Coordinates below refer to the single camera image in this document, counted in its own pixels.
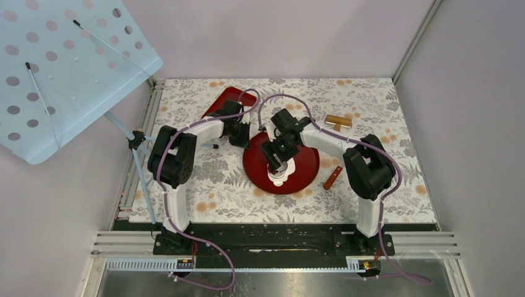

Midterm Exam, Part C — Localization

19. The round red tray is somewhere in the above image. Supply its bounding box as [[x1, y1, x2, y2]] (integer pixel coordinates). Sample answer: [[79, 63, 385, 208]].
[[242, 132, 319, 194]]

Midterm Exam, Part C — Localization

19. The wooden double-ended rolling pin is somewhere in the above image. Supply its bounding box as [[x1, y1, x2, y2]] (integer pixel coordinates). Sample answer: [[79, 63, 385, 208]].
[[325, 114, 352, 132]]

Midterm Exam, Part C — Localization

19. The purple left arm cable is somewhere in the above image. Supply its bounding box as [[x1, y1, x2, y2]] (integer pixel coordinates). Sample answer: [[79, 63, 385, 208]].
[[155, 88, 261, 291]]

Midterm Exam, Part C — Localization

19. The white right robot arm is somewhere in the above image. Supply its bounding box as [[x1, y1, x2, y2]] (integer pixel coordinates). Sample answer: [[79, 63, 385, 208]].
[[261, 109, 396, 255]]

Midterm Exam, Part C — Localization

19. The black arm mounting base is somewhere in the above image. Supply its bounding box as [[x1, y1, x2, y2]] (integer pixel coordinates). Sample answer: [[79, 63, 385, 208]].
[[153, 223, 396, 256]]

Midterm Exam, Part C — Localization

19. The metal scraper wooden handle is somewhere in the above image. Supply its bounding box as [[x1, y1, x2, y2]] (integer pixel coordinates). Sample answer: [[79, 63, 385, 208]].
[[323, 166, 343, 190]]

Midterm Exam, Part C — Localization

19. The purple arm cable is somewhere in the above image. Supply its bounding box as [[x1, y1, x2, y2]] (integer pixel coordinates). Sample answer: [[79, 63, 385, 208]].
[[155, 88, 261, 291], [256, 94, 434, 286]]

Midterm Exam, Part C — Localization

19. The light blue music stand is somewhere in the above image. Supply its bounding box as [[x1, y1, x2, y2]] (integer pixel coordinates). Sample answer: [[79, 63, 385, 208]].
[[1, 1, 163, 216]]

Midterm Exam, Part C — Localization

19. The floral table mat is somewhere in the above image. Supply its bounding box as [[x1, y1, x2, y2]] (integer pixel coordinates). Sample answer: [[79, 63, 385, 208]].
[[152, 78, 437, 223]]

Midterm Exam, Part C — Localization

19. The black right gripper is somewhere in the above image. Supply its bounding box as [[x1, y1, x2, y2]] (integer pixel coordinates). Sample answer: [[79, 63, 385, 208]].
[[261, 132, 300, 172]]

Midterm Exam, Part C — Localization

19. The rectangular red tray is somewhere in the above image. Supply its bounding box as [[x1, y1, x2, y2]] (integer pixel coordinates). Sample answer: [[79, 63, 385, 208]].
[[202, 87, 257, 118]]

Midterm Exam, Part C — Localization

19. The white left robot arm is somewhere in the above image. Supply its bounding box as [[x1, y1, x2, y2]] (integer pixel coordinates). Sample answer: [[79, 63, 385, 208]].
[[147, 100, 251, 254]]

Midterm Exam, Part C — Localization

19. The white dough ball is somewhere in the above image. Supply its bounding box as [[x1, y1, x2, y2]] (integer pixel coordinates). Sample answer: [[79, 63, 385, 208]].
[[267, 158, 296, 187]]

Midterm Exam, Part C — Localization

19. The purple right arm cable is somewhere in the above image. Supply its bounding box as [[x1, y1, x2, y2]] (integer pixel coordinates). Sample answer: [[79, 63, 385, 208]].
[[256, 94, 434, 286]]

